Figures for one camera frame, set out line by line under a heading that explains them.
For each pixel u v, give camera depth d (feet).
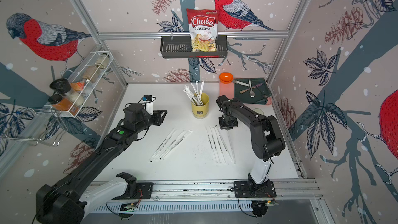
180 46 3.12
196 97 3.11
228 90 3.80
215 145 2.89
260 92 3.76
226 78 3.90
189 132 3.08
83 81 2.36
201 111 3.03
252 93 3.74
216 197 2.38
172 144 2.94
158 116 2.20
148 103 2.23
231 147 2.86
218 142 2.95
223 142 2.95
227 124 2.61
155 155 2.80
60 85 2.03
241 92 3.75
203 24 2.69
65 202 1.21
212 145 2.89
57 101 1.94
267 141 1.56
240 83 3.96
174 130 3.11
